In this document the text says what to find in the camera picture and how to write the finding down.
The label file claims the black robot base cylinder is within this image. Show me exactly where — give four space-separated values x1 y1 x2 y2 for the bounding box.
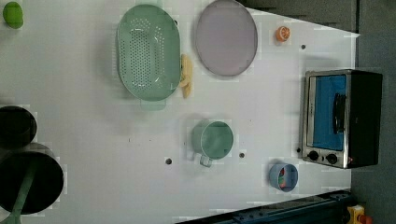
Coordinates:
0 105 37 149

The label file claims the black toaster oven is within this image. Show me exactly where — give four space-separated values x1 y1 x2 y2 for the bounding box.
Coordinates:
302 69 383 169

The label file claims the green mug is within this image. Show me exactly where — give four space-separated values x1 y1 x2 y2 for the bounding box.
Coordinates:
191 119 233 167

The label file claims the yellow toy banana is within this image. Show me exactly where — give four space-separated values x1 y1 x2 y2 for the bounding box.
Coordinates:
179 54 193 98

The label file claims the round lilac plate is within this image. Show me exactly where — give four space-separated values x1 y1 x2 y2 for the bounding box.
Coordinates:
195 0 258 77

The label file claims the green perforated colander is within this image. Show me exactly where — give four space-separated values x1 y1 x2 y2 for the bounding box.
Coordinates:
117 4 182 111

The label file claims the blue cup with toys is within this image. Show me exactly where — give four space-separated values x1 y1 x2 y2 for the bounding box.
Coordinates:
269 163 298 192

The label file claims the orange slice toy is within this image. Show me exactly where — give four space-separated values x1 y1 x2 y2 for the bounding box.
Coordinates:
276 26 290 42

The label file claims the yellow emergency stop button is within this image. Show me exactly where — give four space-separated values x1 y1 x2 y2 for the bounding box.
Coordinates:
347 204 373 224

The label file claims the green lime toy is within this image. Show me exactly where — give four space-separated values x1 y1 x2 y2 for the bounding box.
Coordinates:
3 2 24 29

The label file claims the blue metal frame rail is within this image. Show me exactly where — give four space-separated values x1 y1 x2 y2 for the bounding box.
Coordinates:
178 190 357 224

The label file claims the black cylinder with green strap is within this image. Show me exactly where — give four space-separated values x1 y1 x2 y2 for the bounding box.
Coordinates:
0 143 65 224

